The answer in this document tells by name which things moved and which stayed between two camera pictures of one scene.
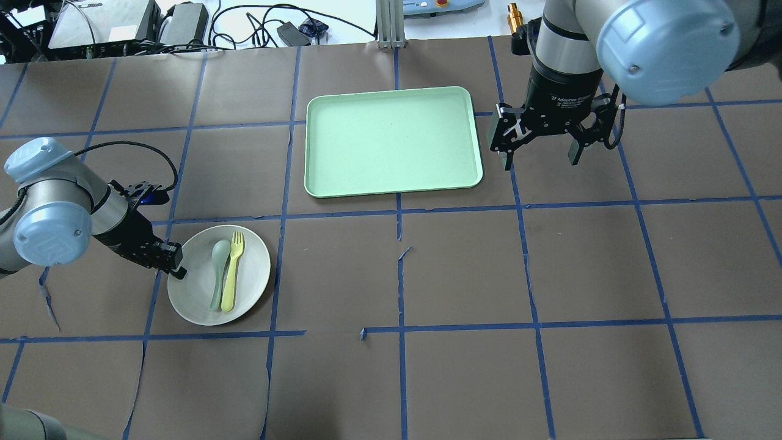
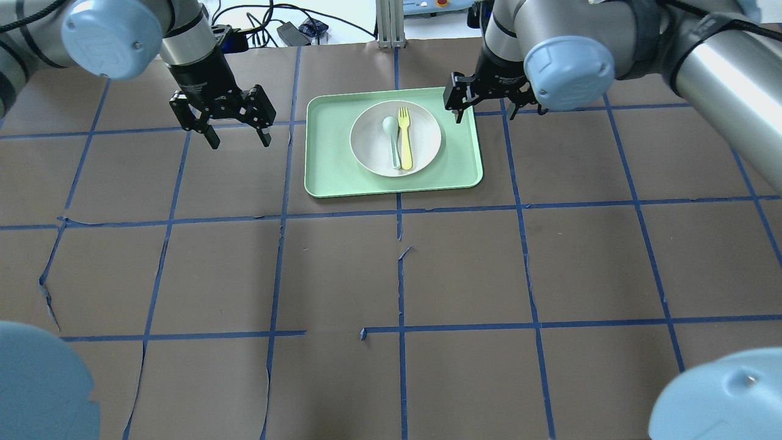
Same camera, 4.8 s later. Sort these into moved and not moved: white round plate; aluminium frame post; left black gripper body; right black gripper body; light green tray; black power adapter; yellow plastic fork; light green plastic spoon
Moved: white round plate; yellow plastic fork; left black gripper body; light green plastic spoon; right black gripper body
Not moved: aluminium frame post; black power adapter; light green tray
